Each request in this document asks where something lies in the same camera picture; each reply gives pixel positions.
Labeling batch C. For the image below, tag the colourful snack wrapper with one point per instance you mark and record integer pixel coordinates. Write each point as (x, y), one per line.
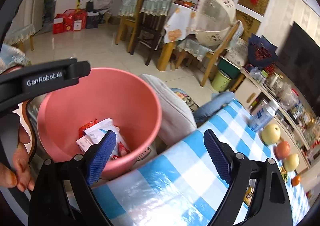
(283, 173)

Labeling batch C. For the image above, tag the black television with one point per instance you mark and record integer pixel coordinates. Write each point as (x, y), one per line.
(302, 58)

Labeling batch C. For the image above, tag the small orange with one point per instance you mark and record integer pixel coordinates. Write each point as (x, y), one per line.
(296, 180)

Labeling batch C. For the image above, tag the white rice bag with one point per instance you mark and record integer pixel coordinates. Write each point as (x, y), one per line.
(237, 51)

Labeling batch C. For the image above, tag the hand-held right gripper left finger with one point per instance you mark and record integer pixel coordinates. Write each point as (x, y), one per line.
(101, 158)

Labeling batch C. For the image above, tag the blue white checkered tablecloth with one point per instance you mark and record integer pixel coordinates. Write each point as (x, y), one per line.
(175, 166)

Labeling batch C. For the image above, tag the wooden chair with quilted cover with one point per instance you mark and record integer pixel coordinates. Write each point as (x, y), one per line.
(130, 1)

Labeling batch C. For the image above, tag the cartoon print floor mat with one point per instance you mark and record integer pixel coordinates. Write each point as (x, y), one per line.
(190, 101)

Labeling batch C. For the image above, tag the light green waste bin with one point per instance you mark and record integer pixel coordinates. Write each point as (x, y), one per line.
(221, 81)

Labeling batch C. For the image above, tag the white orange print tablecloth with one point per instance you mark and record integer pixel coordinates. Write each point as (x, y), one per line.
(180, 23)

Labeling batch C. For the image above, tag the cream mesh food cover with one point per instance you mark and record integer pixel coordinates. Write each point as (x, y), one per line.
(215, 16)

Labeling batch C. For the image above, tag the grey cushion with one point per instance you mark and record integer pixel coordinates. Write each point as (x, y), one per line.
(172, 116)

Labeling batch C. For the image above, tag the green storage box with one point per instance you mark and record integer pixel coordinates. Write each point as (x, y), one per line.
(230, 67)

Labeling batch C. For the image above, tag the yellow pear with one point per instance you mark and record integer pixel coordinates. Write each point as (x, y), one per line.
(270, 134)
(291, 162)

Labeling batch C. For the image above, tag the dark blue flower bouquet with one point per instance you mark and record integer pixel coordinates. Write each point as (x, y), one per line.
(262, 51)

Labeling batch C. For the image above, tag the wooden dining table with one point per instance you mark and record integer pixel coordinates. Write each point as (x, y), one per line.
(166, 56)

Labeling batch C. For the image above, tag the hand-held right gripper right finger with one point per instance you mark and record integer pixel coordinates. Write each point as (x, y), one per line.
(218, 156)

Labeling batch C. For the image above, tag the red gift boxes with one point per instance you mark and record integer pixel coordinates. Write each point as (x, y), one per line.
(65, 23)

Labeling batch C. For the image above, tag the wooden chair with lace cover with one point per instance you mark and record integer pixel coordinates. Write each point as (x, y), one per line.
(220, 48)

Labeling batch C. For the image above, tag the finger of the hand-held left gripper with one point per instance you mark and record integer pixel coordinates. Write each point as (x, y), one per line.
(77, 70)

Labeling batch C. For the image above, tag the white blue milk bottle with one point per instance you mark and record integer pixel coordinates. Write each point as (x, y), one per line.
(262, 116)

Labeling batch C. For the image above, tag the person's left hand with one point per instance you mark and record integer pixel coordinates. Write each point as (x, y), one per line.
(21, 168)

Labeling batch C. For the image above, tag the red white snack wrapper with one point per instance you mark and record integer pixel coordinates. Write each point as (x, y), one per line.
(122, 151)

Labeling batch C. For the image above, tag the cream television cabinet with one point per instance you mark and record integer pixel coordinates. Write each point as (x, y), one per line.
(252, 96)

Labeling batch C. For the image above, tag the red apple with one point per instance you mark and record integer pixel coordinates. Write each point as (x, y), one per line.
(282, 150)

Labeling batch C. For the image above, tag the pack of water bottles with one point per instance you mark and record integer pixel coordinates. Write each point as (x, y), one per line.
(256, 75)

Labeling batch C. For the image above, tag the pink plastic bin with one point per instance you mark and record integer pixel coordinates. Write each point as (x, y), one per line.
(100, 96)

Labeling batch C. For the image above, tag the blue cloth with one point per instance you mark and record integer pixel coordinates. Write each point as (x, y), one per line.
(212, 106)

